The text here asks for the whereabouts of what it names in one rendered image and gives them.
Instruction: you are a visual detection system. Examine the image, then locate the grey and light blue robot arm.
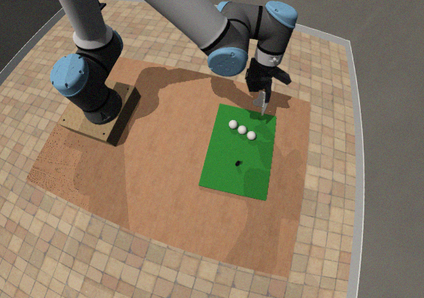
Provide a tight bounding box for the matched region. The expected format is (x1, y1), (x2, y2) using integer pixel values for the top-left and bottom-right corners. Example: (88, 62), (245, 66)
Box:
(50, 0), (298, 124)

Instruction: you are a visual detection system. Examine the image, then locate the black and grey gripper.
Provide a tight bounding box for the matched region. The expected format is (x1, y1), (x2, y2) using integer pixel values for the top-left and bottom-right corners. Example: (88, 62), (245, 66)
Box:
(245, 57), (276, 115)

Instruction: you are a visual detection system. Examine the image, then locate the green turf mat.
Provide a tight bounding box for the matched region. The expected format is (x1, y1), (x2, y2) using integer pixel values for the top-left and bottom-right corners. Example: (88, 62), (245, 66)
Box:
(199, 104), (277, 201)

